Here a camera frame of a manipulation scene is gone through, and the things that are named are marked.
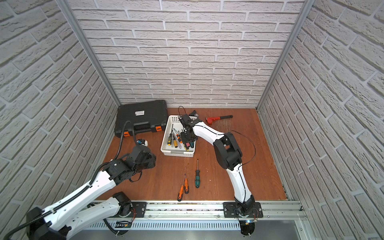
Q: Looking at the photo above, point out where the short orange screwdriver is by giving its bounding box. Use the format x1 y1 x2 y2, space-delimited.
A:
184 169 189 194

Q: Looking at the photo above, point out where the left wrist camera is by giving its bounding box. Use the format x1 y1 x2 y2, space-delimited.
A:
136 139 148 147

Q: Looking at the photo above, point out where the white perforated plastic bin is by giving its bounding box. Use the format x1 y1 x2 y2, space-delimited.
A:
161 115 196 158

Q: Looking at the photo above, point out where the small dark metal object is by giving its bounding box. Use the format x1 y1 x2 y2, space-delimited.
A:
189 110 199 118

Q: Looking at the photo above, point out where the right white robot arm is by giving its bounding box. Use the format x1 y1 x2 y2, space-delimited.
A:
179 114 255 216

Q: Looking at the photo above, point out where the orange black small screwdriver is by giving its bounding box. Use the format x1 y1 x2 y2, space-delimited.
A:
175 131 183 144

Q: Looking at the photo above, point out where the black plastic tool case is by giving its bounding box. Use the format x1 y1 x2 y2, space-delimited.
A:
114 100 168 138

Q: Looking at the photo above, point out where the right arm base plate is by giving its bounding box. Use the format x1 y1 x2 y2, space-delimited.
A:
223 202 264 219

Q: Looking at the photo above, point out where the long orange screwdriver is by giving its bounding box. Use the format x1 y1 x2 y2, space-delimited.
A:
177 178 185 202

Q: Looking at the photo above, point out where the black yellow dotted screwdriver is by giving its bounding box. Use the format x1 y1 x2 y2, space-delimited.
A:
168 133 173 146

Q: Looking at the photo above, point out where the yellow handle screwdriver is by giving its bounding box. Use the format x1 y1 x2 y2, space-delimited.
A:
172 130 178 148

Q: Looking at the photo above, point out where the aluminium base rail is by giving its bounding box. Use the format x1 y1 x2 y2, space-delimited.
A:
68 199 308 223

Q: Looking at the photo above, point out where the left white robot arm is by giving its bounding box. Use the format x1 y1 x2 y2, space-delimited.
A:
4 144 157 240

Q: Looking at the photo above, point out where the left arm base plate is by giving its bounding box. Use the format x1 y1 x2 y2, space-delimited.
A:
118 202 147 219

